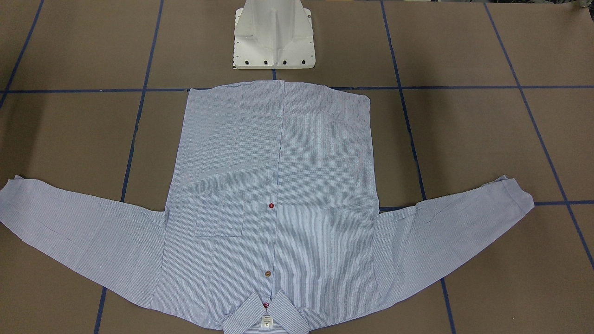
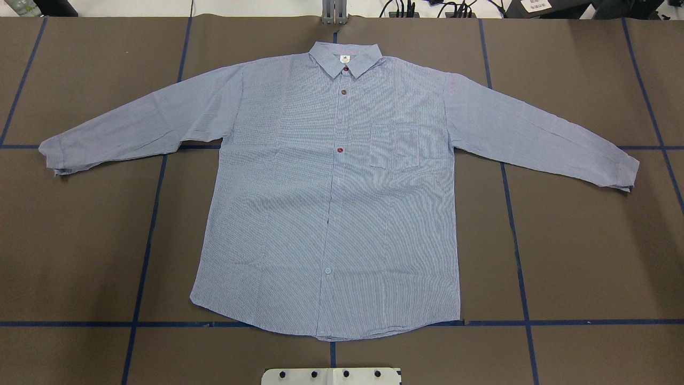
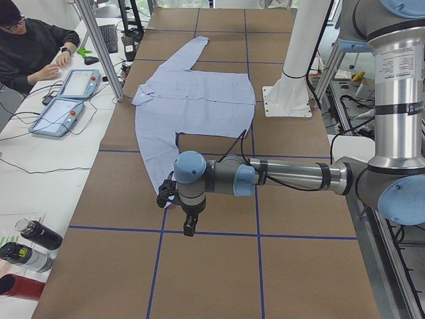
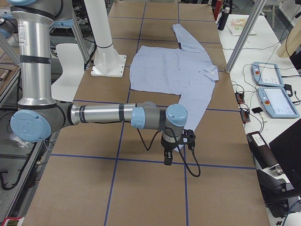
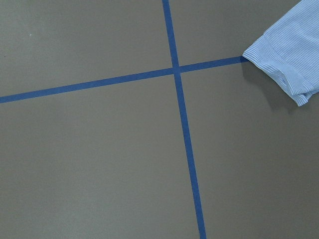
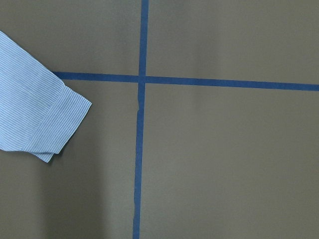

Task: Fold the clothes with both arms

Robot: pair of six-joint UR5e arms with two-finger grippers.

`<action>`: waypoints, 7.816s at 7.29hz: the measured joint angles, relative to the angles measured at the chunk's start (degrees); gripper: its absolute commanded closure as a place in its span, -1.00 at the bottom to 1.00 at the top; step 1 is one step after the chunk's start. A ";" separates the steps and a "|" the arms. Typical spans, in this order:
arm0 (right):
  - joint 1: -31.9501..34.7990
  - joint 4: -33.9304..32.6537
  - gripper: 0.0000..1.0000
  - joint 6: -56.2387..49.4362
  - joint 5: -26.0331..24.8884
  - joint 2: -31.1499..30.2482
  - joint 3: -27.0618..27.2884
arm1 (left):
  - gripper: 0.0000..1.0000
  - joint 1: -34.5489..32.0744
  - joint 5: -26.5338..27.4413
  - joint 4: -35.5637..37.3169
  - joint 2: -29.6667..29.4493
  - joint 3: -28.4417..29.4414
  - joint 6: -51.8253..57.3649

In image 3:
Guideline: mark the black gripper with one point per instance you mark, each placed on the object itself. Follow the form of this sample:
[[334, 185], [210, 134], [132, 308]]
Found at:
[[191, 211]]

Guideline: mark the light blue striped shirt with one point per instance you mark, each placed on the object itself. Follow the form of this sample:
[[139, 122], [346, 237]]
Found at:
[[177, 99]]

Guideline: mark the black water bottle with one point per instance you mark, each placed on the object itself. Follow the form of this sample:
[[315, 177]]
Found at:
[[39, 234]]

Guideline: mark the grey black-lidded bottle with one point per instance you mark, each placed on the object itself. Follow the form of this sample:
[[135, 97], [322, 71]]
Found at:
[[26, 257]]

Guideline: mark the lower teach pendant tablet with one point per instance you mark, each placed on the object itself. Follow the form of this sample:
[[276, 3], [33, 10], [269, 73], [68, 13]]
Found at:
[[59, 116]]

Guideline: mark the teach pendant tablet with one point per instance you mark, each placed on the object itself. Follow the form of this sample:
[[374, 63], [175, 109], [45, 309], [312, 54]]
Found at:
[[59, 116], [80, 84]]

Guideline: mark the upper teach pendant tablet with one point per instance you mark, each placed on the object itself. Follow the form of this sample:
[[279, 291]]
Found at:
[[80, 84]]

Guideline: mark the red cylinder bottle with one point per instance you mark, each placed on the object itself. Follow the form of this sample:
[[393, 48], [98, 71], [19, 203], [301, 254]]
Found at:
[[21, 287]]

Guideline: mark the white chair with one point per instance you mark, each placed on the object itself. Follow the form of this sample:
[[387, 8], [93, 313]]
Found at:
[[357, 147]]

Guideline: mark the black keyboard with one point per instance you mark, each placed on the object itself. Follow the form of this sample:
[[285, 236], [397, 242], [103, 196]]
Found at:
[[110, 37]]

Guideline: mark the seated person in black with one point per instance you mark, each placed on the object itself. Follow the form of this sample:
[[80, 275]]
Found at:
[[32, 50]]

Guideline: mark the aluminium frame post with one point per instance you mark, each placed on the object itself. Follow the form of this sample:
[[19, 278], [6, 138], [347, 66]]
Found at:
[[85, 10]]

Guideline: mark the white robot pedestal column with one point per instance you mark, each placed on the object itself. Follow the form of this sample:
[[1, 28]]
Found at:
[[289, 96]]

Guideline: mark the green handled tool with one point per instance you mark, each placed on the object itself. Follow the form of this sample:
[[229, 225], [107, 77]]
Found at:
[[83, 52]]

